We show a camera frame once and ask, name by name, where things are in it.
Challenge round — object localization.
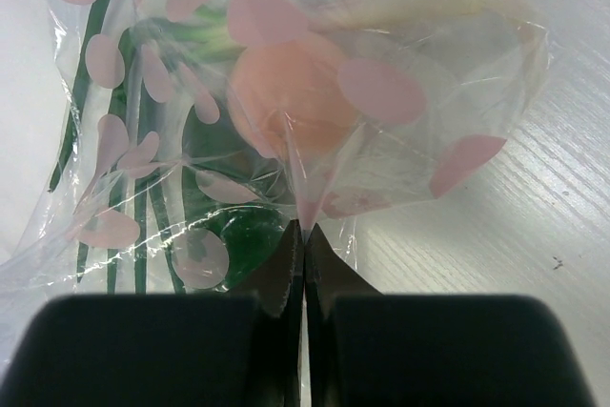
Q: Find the peach fake radish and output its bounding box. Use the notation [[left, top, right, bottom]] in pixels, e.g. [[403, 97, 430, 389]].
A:
[[227, 33, 358, 159]]

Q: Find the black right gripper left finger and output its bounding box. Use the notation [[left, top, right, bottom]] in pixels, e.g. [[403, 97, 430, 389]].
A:
[[1, 221, 303, 406]]

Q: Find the clear zip top bag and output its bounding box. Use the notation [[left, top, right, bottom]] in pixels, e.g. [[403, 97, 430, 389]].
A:
[[0, 0, 549, 296]]

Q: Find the white fake daikon root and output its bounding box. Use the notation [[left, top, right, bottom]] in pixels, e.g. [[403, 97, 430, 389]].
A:
[[315, 0, 539, 31]]

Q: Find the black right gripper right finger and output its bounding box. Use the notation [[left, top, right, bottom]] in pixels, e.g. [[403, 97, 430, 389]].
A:
[[304, 228, 595, 406]]

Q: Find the green fake cucumber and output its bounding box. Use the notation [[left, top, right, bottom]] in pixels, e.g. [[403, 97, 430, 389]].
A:
[[173, 110, 294, 292]]

